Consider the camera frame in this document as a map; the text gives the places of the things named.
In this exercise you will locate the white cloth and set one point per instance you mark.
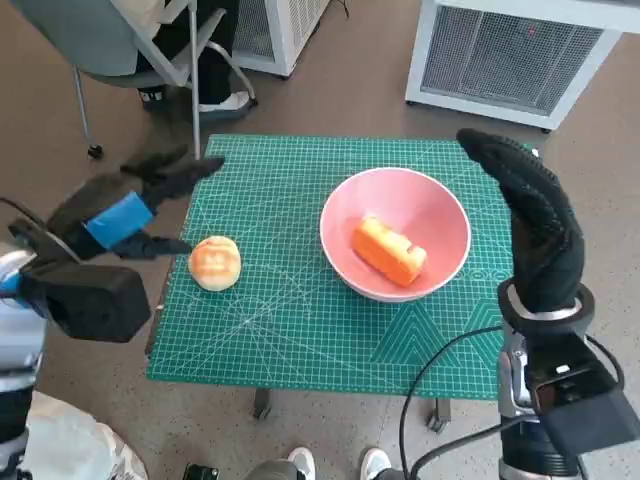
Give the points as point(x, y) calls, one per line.
point(75, 440)

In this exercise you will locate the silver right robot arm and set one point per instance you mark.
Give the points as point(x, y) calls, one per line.
point(512, 370)

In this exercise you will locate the round toy bread bun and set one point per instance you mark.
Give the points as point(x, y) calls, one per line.
point(215, 262)

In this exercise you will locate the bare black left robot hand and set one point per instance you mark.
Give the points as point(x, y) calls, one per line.
point(100, 210)

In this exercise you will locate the large white mesh cabinet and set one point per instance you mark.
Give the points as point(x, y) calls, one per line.
point(505, 55)

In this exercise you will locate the small black device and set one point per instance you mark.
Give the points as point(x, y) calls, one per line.
point(202, 472)

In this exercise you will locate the small white mesh cabinet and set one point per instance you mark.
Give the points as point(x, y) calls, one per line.
point(285, 30)

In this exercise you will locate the pink bowl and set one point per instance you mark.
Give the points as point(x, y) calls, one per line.
point(400, 200)

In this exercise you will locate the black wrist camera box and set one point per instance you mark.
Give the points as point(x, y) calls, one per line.
point(95, 305)
point(585, 395)

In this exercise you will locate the metal table leg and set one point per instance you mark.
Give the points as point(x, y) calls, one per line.
point(262, 404)
point(439, 415)

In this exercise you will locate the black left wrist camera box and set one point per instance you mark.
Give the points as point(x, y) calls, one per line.
point(95, 305)

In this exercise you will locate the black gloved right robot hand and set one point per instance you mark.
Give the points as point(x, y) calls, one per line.
point(545, 250)

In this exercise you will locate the green cutting mat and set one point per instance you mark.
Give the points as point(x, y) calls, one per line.
point(280, 200)

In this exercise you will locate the person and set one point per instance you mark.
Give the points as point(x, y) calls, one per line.
point(215, 50)

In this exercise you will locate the grey chair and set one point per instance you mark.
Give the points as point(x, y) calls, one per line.
point(75, 30)

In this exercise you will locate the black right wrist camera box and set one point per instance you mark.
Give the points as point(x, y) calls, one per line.
point(585, 395)

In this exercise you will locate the white shoe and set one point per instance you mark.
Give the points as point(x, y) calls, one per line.
point(302, 462)
point(376, 462)

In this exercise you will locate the orange rectangular toy bread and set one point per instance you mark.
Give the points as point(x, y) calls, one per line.
point(385, 250)

